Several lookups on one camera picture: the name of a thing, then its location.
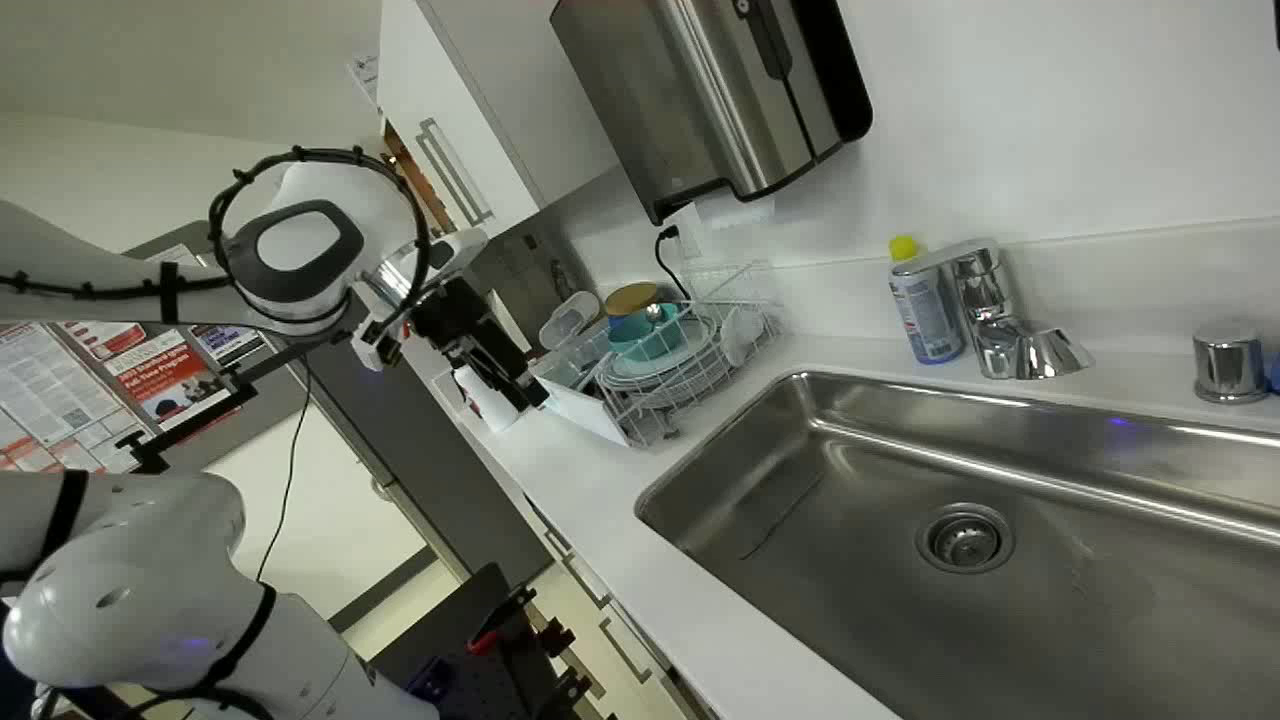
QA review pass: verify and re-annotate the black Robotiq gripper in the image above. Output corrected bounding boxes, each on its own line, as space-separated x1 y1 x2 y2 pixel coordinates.
396 273 551 407

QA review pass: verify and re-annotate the chrome sink faucet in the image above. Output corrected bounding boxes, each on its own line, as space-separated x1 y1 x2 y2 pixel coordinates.
937 237 1094 384

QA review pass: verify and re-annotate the clear plastic food container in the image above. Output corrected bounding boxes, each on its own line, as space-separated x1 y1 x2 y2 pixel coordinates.
532 288 609 392

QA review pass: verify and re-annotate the white plastic sheet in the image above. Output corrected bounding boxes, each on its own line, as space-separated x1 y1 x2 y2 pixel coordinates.
527 372 634 450

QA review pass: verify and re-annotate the grey coffee machine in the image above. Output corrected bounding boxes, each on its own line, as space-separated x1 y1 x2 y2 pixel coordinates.
466 215 592 353

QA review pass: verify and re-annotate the dark grey appliance panel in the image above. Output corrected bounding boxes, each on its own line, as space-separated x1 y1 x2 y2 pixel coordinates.
297 332 555 590

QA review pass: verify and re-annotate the teal bowl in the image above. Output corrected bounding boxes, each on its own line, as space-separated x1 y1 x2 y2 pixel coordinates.
605 295 695 372

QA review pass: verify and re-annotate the black equipment cart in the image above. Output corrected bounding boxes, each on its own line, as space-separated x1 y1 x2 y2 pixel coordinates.
367 560 605 720

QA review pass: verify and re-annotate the steel paper towel dispenser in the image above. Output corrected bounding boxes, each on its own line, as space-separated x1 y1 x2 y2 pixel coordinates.
547 0 878 228

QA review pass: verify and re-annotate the red and white poster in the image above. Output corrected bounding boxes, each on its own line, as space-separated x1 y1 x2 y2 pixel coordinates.
58 314 225 436

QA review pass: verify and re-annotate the stainless steel sink basin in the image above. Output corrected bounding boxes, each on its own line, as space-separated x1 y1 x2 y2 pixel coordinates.
634 363 1280 720

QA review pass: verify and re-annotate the blue soap bottle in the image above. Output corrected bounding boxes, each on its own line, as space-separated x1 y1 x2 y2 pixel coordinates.
886 232 970 372

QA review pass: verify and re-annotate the white text poster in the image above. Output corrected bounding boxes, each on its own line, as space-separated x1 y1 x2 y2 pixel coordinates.
0 324 154 476

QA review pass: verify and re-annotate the round sink drain strainer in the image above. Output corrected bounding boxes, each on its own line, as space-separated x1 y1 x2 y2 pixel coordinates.
915 494 1016 581

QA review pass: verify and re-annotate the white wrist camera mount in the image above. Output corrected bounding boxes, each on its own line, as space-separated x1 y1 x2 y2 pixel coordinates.
347 311 405 376

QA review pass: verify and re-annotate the white wire dish rack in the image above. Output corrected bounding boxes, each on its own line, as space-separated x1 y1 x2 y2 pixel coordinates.
584 254 784 450

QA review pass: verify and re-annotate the metal cabinet bar handle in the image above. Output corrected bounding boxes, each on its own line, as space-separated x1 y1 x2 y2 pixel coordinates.
412 117 498 232

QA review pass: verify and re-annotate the metal drawer handle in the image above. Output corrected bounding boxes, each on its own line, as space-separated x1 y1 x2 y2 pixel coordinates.
597 613 658 686
555 550 616 613

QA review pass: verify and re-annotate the thin black hanging cable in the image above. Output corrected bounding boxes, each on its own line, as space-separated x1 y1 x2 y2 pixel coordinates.
251 384 317 590

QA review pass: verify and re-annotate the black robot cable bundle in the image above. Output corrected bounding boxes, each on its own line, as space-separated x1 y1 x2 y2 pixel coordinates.
0 140 436 363

